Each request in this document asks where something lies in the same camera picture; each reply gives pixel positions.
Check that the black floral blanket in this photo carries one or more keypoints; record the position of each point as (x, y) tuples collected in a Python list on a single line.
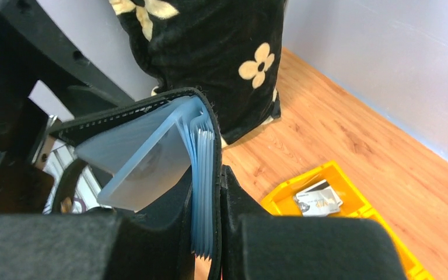
[(228, 50)]

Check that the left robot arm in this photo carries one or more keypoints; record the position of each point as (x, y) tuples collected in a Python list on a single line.
[(33, 49)]

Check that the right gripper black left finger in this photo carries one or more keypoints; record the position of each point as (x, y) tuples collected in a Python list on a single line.
[(73, 247)]

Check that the yellow three-compartment bin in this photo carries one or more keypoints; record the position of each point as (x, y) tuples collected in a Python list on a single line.
[(354, 205)]

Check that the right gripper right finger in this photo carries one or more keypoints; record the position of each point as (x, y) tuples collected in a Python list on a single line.
[(258, 245)]

